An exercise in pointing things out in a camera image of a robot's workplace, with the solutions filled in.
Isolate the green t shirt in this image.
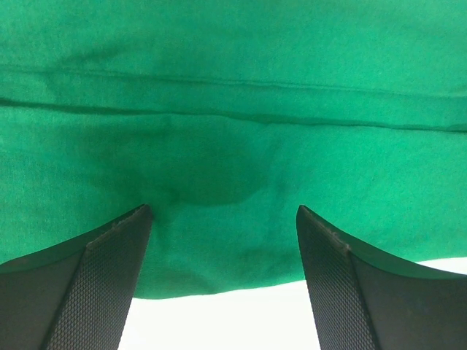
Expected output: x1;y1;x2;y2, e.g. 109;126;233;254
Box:
1;1;466;299

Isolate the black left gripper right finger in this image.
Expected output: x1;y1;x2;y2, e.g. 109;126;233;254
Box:
296;206;466;350

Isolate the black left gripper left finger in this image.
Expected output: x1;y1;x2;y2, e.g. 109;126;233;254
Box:
1;205;153;349

